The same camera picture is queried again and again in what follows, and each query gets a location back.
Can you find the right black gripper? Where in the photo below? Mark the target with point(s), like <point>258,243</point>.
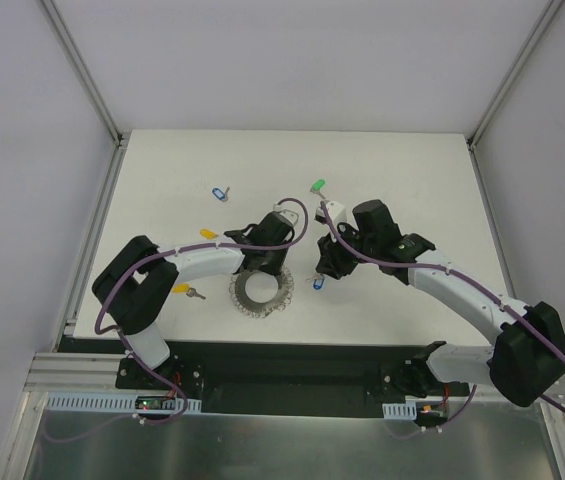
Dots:
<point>335,261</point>

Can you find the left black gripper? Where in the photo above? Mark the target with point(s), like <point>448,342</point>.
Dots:
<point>266,262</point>

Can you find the key with solid blue tag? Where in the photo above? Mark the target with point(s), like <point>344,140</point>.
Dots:
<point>317,281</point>

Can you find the metal disc keyring holder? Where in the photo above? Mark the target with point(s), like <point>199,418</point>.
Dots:
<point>258,294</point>

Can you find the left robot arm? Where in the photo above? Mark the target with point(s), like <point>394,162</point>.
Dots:
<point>134,287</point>

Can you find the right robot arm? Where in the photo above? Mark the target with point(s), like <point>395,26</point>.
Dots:
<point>525,353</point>

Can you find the key with yellow tag upper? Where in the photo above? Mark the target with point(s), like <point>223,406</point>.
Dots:
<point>208,234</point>

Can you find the key with yellow tag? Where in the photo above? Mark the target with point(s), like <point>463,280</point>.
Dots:
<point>208,234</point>
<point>187,290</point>

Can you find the key with green tag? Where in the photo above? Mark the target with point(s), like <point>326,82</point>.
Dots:
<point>317,187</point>

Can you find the key with blue outlined tag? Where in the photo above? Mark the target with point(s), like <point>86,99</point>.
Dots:
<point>221,195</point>

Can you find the key with yellow tag lower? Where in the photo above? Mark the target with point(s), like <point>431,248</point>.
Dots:
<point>187,290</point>

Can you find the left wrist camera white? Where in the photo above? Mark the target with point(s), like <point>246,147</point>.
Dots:
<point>290,216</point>

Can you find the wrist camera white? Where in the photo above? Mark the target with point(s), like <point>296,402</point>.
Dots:
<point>290,216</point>
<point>330,209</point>

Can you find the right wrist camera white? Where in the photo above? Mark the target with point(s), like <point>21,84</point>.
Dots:
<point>330,209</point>

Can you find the left aluminium frame post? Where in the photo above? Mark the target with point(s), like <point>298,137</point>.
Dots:
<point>68,44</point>

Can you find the aluminium frame post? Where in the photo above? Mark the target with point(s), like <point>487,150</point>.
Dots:
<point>68,44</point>
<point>531,43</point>

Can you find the right aluminium frame post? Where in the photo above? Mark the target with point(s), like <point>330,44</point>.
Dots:
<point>531,43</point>

